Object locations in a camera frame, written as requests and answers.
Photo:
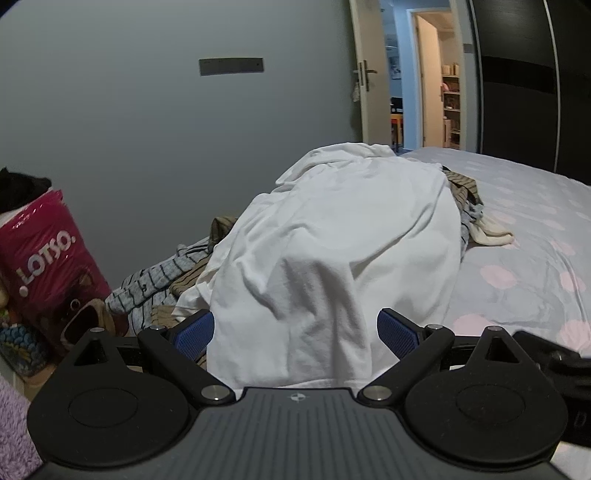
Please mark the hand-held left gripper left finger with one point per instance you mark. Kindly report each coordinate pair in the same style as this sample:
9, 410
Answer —
196, 336

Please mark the grey striped knit garment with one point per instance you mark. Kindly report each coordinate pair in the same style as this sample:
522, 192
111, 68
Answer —
147, 281

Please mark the black wardrobe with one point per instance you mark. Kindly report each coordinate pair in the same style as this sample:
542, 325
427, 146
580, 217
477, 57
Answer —
526, 92

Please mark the black cloth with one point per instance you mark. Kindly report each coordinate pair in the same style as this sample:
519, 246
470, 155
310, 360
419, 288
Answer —
23, 184

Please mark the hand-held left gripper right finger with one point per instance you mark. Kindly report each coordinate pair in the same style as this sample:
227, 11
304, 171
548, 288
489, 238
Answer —
398, 334

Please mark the white door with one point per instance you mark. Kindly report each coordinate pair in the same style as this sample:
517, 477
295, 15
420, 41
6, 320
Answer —
369, 41

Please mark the bed with dotted sheet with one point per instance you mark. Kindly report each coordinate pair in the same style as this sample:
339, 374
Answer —
531, 240

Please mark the orange stool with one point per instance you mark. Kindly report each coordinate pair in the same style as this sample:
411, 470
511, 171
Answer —
396, 131

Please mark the white t-shirt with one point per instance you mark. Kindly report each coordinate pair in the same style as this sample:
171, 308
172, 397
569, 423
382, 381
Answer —
332, 240

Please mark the pink printed bag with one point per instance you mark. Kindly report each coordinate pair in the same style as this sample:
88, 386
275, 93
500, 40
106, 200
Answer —
51, 267

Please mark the brown striped garment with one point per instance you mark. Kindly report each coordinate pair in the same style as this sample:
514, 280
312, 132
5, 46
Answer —
464, 184

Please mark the hallway shelf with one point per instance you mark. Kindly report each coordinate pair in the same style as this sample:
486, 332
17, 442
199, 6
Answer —
451, 106

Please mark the cream cloth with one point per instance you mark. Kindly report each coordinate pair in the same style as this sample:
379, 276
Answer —
494, 233

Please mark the grey wall plate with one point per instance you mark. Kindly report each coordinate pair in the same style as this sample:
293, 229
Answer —
231, 66

